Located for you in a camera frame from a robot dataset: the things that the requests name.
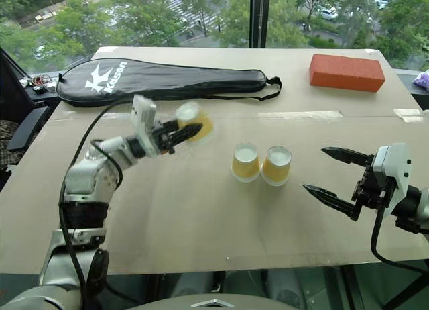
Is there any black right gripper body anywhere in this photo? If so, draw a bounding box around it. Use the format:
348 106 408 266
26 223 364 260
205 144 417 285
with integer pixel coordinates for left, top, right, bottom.
351 163 399 212

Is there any orange brick block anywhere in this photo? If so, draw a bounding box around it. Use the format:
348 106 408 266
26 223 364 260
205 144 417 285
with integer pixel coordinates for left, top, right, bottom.
309 53 386 94

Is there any small electronics board with wires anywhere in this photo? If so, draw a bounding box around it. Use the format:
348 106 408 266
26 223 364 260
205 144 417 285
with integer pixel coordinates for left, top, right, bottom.
19 74 57 95

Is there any black office chair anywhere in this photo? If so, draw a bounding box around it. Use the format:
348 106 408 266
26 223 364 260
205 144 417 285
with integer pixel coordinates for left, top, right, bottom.
0 47 51 192

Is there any purple plastic bag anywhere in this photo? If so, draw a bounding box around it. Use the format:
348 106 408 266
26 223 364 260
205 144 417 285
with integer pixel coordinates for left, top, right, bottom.
412 69 429 90

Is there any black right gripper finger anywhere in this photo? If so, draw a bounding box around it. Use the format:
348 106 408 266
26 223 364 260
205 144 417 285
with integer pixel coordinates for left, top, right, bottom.
302 183 363 223
320 146 375 167

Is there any yellow paper cup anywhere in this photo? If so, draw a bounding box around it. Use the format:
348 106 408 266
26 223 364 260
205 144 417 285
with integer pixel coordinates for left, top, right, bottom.
231 142 261 184
260 145 293 187
174 101 215 146

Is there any plaid cloth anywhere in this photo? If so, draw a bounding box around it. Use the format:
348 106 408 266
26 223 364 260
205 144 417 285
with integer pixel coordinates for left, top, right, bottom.
0 119 25 170

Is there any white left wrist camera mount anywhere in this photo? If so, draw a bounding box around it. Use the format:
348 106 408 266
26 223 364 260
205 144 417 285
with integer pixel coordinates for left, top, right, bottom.
131 94 161 158

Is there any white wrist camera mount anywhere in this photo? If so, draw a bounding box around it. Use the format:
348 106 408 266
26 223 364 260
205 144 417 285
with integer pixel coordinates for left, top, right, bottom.
131 94 161 158
371 142 411 219

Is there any short clear tape strip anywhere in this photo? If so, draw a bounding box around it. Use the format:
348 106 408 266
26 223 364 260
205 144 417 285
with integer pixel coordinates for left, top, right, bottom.
393 108 424 123

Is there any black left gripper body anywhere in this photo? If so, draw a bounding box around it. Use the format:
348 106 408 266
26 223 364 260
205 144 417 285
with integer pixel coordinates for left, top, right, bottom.
150 121 178 156

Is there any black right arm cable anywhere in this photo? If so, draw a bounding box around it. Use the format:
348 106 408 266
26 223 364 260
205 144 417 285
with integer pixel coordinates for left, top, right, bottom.
369 202 429 271

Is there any dark window frame post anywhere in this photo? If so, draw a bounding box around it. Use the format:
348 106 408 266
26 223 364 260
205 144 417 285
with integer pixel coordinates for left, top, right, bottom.
249 0 271 50

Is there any grey robot torso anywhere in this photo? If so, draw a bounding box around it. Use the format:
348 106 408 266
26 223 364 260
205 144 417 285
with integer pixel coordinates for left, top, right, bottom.
126 292 303 310

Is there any black Kason racket bag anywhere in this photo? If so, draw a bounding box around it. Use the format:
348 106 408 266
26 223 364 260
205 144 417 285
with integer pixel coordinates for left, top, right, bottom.
55 58 283 108

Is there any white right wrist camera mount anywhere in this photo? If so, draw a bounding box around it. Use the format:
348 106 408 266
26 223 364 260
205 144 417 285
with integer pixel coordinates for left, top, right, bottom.
371 142 411 219

